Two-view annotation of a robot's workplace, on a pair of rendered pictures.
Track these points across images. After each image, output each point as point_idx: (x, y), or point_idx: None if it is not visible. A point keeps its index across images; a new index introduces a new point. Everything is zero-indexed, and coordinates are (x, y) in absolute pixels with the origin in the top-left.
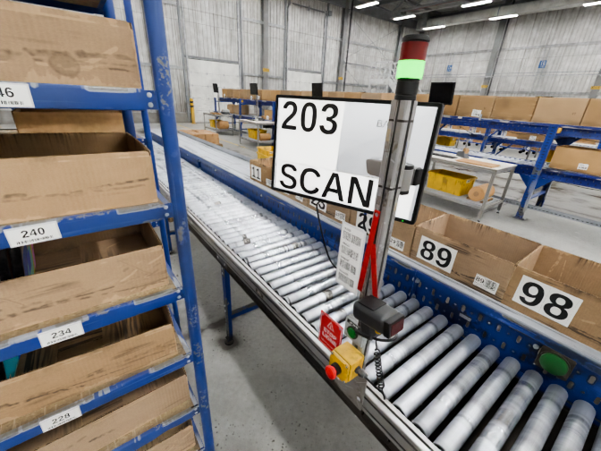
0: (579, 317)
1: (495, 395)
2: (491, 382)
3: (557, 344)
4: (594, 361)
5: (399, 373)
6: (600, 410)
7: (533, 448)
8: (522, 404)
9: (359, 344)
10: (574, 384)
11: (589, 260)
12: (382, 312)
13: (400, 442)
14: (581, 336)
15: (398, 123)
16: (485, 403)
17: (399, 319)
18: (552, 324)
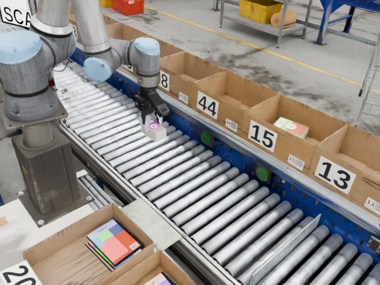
0: (170, 84)
1: (128, 125)
2: (130, 121)
3: None
4: (171, 104)
5: (82, 120)
6: (180, 129)
7: (128, 139)
8: (138, 128)
9: None
10: (173, 120)
11: (199, 57)
12: None
13: (72, 144)
14: (173, 95)
15: None
16: (119, 128)
17: (50, 80)
18: (165, 91)
